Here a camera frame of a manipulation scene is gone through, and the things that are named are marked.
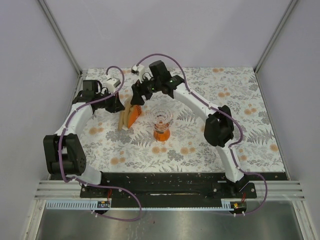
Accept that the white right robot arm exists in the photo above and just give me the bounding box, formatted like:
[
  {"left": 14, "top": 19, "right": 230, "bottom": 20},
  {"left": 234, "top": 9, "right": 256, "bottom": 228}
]
[{"left": 130, "top": 60, "right": 249, "bottom": 198}]

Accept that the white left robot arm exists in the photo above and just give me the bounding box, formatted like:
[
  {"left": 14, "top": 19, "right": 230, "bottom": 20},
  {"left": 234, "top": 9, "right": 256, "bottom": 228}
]
[{"left": 43, "top": 77, "right": 125, "bottom": 198}]

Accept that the light blue cable duct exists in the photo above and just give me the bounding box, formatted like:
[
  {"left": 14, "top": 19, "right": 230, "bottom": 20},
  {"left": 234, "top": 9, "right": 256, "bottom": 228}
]
[{"left": 45, "top": 199, "right": 247, "bottom": 211}]

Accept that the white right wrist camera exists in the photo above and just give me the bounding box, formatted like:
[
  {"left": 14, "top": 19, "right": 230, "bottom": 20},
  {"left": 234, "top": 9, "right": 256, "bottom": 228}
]
[{"left": 130, "top": 64, "right": 146, "bottom": 76}]

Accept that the orange coffee filter box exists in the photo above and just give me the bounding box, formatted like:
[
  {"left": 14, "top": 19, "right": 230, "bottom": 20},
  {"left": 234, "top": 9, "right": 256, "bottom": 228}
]
[{"left": 117, "top": 97, "right": 142, "bottom": 131}]

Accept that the clear glass dripper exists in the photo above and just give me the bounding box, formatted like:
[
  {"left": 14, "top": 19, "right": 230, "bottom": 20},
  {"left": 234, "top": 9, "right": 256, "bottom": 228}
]
[{"left": 148, "top": 104, "right": 173, "bottom": 125}]

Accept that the orange glass carafe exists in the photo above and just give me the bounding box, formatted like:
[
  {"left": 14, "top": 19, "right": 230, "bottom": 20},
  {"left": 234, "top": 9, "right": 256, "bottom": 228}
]
[{"left": 153, "top": 122, "right": 171, "bottom": 142}]

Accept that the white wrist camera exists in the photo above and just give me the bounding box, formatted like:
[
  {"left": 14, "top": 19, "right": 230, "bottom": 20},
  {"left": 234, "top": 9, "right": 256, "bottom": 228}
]
[
  {"left": 105, "top": 74, "right": 121, "bottom": 93},
  {"left": 130, "top": 64, "right": 146, "bottom": 76}
]

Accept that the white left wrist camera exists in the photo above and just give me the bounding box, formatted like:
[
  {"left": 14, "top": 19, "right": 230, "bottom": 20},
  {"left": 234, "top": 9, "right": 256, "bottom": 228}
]
[{"left": 105, "top": 74, "right": 121, "bottom": 93}]

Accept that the floral patterned tablecloth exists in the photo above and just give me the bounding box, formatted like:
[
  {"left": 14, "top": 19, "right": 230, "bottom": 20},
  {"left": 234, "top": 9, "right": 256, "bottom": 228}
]
[{"left": 79, "top": 67, "right": 285, "bottom": 173}]

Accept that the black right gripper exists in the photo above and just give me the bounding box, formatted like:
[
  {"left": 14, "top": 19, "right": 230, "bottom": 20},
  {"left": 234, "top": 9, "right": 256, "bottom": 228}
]
[{"left": 130, "top": 74, "right": 161, "bottom": 107}]

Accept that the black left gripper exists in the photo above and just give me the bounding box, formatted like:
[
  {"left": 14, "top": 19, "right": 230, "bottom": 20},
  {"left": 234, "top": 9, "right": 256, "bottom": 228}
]
[{"left": 95, "top": 89, "right": 125, "bottom": 114}]

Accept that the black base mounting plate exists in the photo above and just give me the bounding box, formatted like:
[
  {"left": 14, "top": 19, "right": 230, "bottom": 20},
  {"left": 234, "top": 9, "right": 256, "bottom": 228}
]
[{"left": 48, "top": 171, "right": 289, "bottom": 208}]

